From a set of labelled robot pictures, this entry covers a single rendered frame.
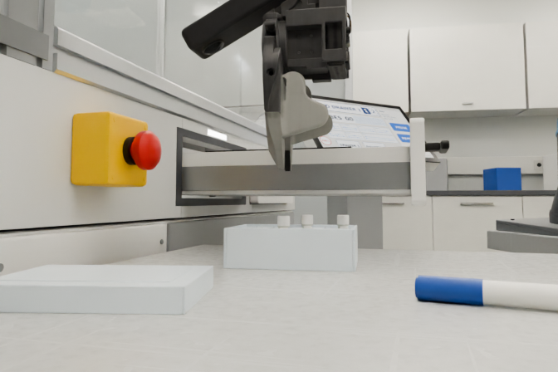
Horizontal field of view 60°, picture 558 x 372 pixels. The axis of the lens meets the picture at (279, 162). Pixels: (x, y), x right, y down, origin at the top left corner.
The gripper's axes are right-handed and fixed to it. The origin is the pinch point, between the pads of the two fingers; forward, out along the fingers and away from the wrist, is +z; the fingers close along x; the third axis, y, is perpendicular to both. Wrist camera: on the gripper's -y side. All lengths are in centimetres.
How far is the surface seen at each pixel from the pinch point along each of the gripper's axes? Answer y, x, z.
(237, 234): -3.2, -3.2, 7.6
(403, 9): 43, 392, -169
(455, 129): 85, 393, -58
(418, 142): 15.3, 13.6, -2.8
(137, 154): -13.1, -4.2, 0.0
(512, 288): 17.3, -16.9, 9.6
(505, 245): 37, 59, 14
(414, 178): 14.7, 13.7, 1.7
